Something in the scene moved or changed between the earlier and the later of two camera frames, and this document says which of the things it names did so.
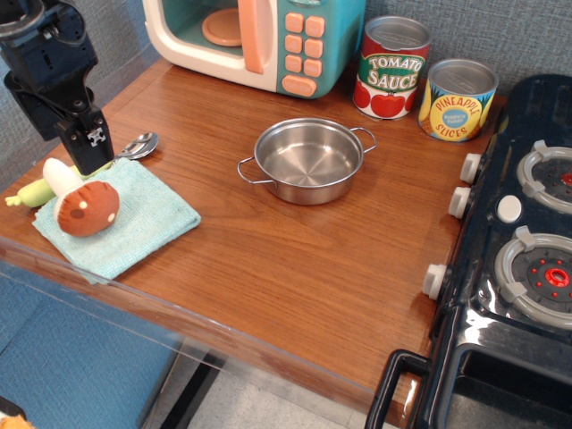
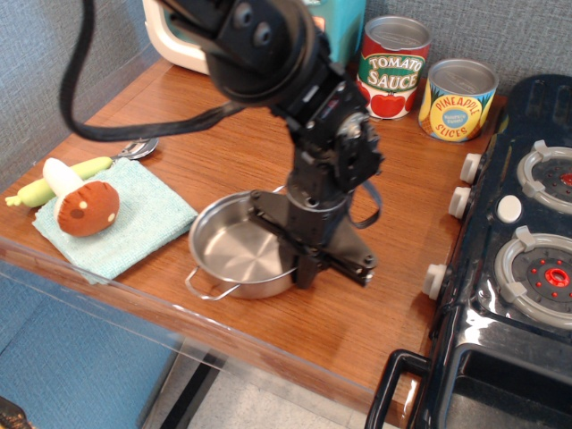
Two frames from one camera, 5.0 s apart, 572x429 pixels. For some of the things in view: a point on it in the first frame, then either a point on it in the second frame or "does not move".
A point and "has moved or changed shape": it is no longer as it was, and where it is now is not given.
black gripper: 48,105 to 313,217
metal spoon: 142,145 does not move
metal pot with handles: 309,161 has moved or changed shape
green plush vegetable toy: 37,193 does not move
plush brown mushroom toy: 86,209 does not move
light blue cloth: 150,214 does not move
